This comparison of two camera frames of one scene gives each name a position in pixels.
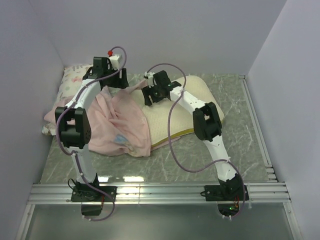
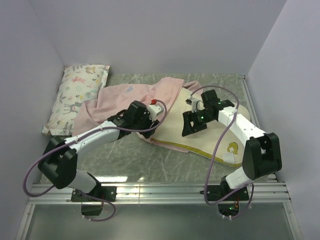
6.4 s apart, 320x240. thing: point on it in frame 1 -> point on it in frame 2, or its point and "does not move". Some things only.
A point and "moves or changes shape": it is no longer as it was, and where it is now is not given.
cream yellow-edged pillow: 172,118 moves or changes shape
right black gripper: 147,93 -> 189,117
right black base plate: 215,193 does not move
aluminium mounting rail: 61,194 does not move
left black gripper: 120,83 -> 150,122
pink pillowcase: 118,125 moves or changes shape
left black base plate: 85,193 does not move
